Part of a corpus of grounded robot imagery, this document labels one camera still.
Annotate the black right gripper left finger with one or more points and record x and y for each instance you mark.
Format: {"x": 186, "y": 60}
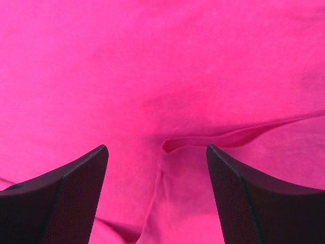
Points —
{"x": 58, "y": 206}

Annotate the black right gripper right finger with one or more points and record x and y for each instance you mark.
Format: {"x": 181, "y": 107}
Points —
{"x": 254, "y": 207}

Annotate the pink t-shirt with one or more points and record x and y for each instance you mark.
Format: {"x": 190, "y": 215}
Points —
{"x": 157, "y": 82}

